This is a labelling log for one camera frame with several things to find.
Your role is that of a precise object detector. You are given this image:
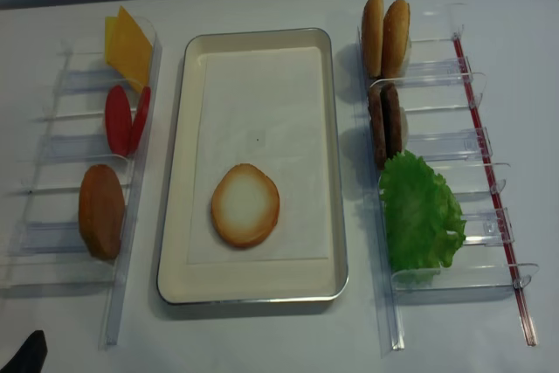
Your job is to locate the left brown meat patty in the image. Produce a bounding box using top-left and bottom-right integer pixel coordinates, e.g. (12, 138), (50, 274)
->
(368, 86), (387, 170)

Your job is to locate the brown meat patty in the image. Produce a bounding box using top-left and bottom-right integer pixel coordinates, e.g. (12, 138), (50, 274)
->
(368, 86), (387, 170)
(380, 82), (403, 158)

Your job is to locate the right brown meat patty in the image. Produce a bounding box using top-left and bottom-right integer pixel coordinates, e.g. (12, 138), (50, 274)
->
(380, 82), (403, 158)

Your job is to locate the right red tomato slice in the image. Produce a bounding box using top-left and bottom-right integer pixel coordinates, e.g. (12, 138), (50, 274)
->
(128, 86), (151, 155)

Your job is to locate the red tomato slice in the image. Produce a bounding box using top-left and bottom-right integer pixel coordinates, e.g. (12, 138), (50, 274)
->
(128, 86), (151, 155)
(104, 85), (132, 156)

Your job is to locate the green lettuce leaf in rack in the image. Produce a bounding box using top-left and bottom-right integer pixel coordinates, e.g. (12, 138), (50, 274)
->
(379, 151), (466, 272)

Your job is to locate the left red tomato slice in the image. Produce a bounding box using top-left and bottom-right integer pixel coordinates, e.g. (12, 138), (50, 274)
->
(104, 85), (132, 156)

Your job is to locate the orange cheese slice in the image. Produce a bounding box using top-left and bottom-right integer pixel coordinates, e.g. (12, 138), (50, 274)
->
(111, 6), (153, 93)

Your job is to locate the pale yellow cheese slice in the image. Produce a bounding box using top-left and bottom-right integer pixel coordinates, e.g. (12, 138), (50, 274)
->
(104, 17), (117, 66)

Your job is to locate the toasted bun slice on tray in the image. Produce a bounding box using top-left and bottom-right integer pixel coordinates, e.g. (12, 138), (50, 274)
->
(210, 163), (280, 248)

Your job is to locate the white paper tray liner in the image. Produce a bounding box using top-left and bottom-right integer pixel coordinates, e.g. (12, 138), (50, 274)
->
(188, 47), (332, 263)

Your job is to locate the cream metal tray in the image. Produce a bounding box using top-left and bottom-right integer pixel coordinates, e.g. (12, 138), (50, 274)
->
(157, 28), (348, 305)

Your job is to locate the left bun in right rack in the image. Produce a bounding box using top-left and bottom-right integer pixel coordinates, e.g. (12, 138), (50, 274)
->
(362, 0), (384, 79)

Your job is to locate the right clear acrylic rack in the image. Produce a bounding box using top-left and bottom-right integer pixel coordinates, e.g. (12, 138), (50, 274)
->
(355, 3), (539, 350)

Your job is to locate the clear acrylic rack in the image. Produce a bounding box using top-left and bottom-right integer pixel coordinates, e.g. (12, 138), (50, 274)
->
(1, 19), (149, 349)
(355, 3), (539, 350)

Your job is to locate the brown bun in left rack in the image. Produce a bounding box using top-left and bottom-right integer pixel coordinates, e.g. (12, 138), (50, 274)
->
(79, 164), (126, 260)

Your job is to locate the left clear acrylic rack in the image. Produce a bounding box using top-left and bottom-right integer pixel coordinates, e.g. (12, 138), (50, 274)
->
(1, 19), (149, 349)

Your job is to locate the black object at bottom left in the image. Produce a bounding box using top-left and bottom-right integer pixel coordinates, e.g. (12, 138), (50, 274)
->
(1, 330), (48, 373)

